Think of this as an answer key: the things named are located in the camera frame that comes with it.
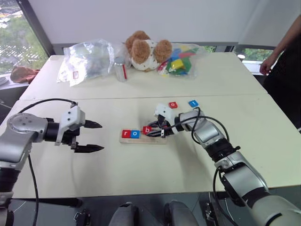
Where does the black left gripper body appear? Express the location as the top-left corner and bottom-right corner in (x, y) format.
(61, 127), (81, 151)

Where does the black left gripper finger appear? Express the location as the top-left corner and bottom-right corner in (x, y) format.
(74, 144), (105, 154)
(84, 119), (103, 129)

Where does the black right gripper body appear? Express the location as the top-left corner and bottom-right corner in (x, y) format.
(156, 114), (175, 138)

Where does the wooden letter tray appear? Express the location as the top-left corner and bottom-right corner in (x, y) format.
(119, 128), (167, 145)

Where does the plastic bag of coloured blocks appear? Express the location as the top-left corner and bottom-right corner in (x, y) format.
(157, 43), (208, 81)

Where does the bystander's bare hand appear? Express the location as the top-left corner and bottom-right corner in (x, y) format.
(260, 57), (274, 75)

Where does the silver metal can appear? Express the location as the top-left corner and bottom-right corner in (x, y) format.
(114, 56), (128, 82)

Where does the clear plastic bag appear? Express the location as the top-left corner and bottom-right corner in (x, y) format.
(56, 38), (129, 88)

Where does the brown and white plush dog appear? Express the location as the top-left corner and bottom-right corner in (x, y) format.
(125, 30), (173, 73)

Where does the dark grey rounded shape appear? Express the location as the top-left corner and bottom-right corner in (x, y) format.
(108, 202), (143, 226)
(164, 200), (199, 226)

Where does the brown cloth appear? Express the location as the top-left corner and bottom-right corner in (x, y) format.
(10, 65), (41, 84)

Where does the person in black clothes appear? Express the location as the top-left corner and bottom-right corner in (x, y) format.
(262, 35), (301, 134)

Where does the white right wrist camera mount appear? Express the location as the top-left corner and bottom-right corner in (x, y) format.
(153, 103), (176, 125)

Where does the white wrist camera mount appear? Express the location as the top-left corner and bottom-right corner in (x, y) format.
(153, 103), (176, 125)
(55, 105), (86, 146)

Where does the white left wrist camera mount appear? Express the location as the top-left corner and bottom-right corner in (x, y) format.
(55, 105), (86, 146)

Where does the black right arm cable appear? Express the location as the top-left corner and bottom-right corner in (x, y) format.
(164, 107), (241, 226)

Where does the black window frame post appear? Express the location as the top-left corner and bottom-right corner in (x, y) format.
(19, 0), (56, 57)

